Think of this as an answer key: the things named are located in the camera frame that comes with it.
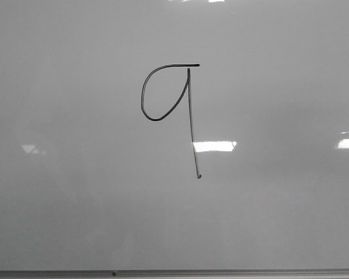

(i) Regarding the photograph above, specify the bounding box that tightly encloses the white whiteboard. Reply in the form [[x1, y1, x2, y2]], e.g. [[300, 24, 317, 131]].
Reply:
[[0, 1, 349, 277]]

